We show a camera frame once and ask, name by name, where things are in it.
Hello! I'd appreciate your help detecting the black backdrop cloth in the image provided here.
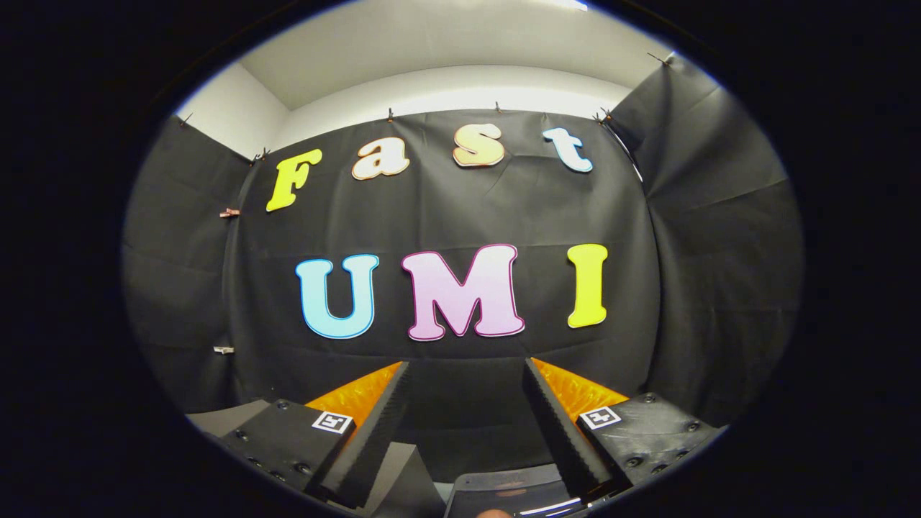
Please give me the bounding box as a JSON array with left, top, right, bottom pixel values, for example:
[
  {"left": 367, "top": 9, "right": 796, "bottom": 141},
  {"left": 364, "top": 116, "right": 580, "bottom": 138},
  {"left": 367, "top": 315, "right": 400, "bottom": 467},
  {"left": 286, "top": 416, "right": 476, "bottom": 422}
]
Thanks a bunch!
[{"left": 121, "top": 52, "right": 804, "bottom": 483}]

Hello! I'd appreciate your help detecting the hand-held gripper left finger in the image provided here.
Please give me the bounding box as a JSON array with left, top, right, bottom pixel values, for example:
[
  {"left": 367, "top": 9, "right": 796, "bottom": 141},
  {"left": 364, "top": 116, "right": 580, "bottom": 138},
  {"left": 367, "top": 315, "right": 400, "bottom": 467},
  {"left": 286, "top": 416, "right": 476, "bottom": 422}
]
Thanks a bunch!
[{"left": 223, "top": 361, "right": 412, "bottom": 509}]

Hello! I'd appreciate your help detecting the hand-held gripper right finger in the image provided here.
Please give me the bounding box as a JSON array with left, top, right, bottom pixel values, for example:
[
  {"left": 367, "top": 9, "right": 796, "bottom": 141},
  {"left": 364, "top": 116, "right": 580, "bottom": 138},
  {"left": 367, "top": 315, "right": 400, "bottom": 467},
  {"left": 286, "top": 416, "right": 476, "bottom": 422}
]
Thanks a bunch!
[{"left": 522, "top": 357, "right": 725, "bottom": 499}]

